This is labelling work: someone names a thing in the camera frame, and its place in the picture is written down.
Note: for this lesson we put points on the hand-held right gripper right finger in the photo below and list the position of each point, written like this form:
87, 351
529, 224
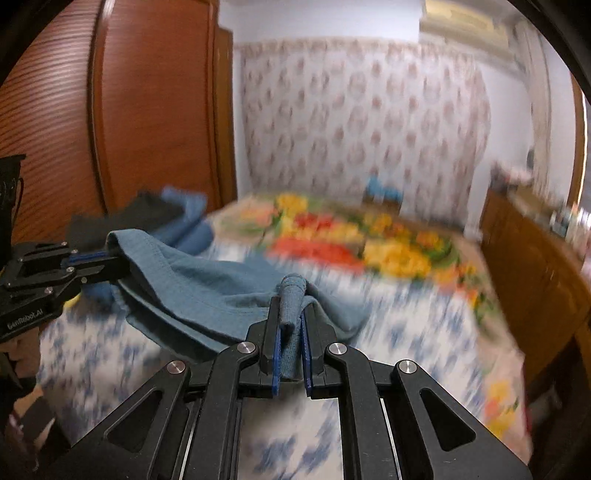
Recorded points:
306, 374

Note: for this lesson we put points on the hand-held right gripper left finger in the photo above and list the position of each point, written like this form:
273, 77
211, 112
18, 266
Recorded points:
276, 364

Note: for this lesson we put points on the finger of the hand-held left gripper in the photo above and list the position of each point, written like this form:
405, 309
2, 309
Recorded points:
55, 254
97, 272

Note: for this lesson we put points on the teal short pants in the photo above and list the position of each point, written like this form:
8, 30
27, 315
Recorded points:
207, 286

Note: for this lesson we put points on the folded black pants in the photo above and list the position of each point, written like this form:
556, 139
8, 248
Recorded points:
138, 210

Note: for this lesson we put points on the folded blue jeans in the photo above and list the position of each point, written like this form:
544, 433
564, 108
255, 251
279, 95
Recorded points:
194, 226

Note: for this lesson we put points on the blue floral bed sheet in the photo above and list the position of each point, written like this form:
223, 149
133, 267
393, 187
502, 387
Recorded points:
415, 350

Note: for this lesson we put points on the colourful floral blanket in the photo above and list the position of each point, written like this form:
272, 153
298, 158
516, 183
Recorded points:
369, 249

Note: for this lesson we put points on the wooden louvred wardrobe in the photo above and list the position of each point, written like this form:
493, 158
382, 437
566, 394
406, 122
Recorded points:
152, 115

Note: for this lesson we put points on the blue plastic bag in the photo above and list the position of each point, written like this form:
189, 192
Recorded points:
383, 187

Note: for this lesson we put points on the wooden cabinet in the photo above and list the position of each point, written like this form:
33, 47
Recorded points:
531, 267

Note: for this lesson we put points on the circle patterned curtain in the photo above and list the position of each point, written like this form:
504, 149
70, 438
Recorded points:
346, 115

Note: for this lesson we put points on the cream tied curtain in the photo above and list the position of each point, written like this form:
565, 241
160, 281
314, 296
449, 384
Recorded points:
535, 92

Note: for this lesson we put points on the cream air conditioner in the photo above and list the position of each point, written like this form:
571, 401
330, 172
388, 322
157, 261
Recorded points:
461, 27

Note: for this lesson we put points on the wooden window frame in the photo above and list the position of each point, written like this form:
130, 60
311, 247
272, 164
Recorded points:
579, 147

